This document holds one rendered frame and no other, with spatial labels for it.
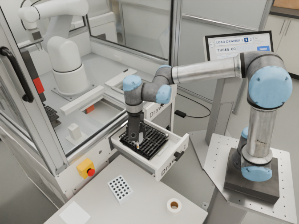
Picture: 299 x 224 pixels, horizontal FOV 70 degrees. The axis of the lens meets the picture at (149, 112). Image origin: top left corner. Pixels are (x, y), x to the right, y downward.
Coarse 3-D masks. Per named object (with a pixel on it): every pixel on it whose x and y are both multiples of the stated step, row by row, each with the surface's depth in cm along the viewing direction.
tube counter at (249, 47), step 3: (240, 45) 157; (243, 45) 158; (246, 45) 158; (249, 45) 158; (252, 45) 158; (231, 48) 157; (234, 48) 157; (237, 48) 157; (240, 48) 157; (243, 48) 158; (246, 48) 158; (249, 48) 158; (252, 48) 158; (231, 51) 157; (234, 51) 157; (237, 51) 157; (240, 51) 157
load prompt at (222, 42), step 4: (244, 36) 158; (248, 36) 158; (252, 36) 158; (216, 40) 156; (220, 40) 156; (224, 40) 156; (228, 40) 157; (232, 40) 157; (236, 40) 157; (240, 40) 157; (244, 40) 158; (248, 40) 158; (252, 40) 158; (216, 44) 156; (220, 44) 156; (224, 44) 156; (228, 44) 156; (232, 44) 157
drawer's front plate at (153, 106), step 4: (152, 104) 138; (156, 104) 142; (160, 104) 146; (164, 104) 151; (148, 108) 135; (152, 108) 139; (156, 108) 144; (160, 108) 148; (148, 112) 137; (156, 112) 146; (148, 116) 139; (152, 116) 144
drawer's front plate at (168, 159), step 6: (186, 138) 116; (180, 144) 112; (186, 144) 121; (174, 150) 109; (180, 150) 116; (168, 156) 106; (174, 156) 112; (162, 162) 103; (168, 162) 108; (174, 162) 116; (156, 168) 101; (162, 168) 104; (168, 168) 112; (156, 174) 104; (162, 174) 108; (156, 180) 107
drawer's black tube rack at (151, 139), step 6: (150, 126) 127; (150, 132) 123; (156, 132) 123; (162, 132) 122; (126, 138) 124; (144, 138) 122; (150, 138) 119; (156, 138) 119; (126, 144) 120; (132, 144) 120; (144, 144) 116; (150, 144) 120; (162, 144) 119; (138, 150) 117; (144, 150) 113; (156, 150) 116; (144, 156) 114; (150, 156) 113
